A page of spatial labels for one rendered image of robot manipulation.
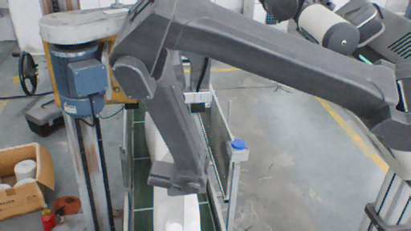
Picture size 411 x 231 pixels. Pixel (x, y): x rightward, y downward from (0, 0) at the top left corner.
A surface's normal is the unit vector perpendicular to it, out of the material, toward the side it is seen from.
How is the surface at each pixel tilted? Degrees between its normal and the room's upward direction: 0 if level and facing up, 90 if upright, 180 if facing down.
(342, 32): 90
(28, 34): 90
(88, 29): 90
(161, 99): 119
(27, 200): 89
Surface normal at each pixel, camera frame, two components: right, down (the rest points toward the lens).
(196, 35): 0.04, 0.84
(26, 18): 0.18, 0.52
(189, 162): -0.11, 0.74
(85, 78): 0.58, 0.45
